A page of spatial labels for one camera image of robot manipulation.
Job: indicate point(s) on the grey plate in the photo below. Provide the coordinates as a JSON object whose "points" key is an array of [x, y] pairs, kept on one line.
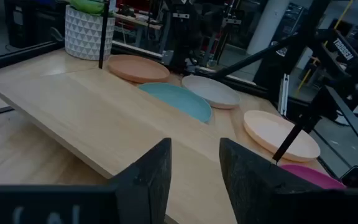
{"points": [[211, 90]]}

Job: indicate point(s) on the white round pillar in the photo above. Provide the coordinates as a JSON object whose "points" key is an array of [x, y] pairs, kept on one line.
{"points": [[269, 25]]}

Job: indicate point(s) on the pink plate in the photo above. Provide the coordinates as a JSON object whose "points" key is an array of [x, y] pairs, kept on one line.
{"points": [[312, 177]]}

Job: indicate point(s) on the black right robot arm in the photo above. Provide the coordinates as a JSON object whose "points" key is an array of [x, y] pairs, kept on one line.
{"points": [[182, 37]]}

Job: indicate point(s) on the dark cabinet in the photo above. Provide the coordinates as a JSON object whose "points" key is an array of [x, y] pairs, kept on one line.
{"points": [[26, 25]]}

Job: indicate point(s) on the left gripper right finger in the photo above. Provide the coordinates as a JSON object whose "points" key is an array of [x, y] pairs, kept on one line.
{"points": [[244, 180]]}

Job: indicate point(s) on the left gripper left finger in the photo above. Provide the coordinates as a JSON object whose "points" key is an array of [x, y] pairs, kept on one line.
{"points": [[148, 186]]}

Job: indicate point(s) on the white triangle-pattern plant pot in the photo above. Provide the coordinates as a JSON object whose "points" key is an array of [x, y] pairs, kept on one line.
{"points": [[85, 37]]}

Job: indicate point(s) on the green plant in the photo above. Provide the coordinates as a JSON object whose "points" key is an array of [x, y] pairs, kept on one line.
{"points": [[87, 5]]}

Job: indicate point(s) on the white bracket strip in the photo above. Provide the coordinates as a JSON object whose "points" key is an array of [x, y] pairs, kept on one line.
{"points": [[284, 93]]}

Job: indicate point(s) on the wooden shelf with black frame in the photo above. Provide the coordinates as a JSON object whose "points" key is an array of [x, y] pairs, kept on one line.
{"points": [[104, 124]]}

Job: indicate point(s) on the yellow pole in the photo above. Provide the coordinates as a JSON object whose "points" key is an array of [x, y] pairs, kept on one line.
{"points": [[342, 15]]}

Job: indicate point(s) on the wooden workbench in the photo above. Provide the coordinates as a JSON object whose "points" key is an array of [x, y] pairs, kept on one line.
{"points": [[135, 20]]}

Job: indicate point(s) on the black table border frame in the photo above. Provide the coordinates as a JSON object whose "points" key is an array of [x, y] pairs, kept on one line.
{"points": [[20, 56]]}

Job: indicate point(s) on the peach plate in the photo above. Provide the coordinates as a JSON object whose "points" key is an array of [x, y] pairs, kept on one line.
{"points": [[275, 133]]}

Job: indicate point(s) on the teal plate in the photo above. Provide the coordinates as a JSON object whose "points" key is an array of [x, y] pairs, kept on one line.
{"points": [[179, 99]]}

